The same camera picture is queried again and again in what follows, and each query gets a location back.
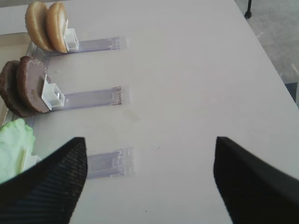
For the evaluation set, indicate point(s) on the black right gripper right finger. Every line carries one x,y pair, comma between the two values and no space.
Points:
253,191

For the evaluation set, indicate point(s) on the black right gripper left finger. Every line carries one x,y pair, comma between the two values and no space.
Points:
48,192

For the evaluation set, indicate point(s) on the white lettuce pusher block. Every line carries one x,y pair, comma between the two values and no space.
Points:
25,161

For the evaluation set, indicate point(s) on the green lettuce leaf on rack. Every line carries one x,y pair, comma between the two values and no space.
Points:
16,138

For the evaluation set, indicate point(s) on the brown meat patty rear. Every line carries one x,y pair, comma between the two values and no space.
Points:
9,91

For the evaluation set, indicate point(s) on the brown meat patty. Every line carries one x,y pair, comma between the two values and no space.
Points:
9,91
31,74

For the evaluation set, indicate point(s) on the brown meat patty front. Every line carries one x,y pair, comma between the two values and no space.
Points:
31,74

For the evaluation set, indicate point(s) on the white patty pusher block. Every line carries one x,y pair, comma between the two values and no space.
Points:
51,95

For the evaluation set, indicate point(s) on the white bun pusher block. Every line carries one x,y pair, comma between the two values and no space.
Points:
70,38

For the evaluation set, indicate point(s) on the tan bun slice front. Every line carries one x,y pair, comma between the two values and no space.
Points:
56,20

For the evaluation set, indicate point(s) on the tan bun slice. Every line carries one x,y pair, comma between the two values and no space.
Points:
35,21
56,20

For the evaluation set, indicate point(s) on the black table leg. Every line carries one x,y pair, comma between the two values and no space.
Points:
248,13

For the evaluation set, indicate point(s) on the tan bun slice rear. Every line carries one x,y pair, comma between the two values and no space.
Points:
35,21

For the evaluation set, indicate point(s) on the clear lettuce rack rail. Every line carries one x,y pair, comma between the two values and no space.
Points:
116,163

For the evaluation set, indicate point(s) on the clear patty rack rail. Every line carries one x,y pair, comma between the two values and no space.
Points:
114,96

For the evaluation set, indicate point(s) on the clear bun rack rail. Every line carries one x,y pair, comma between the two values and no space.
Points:
114,43

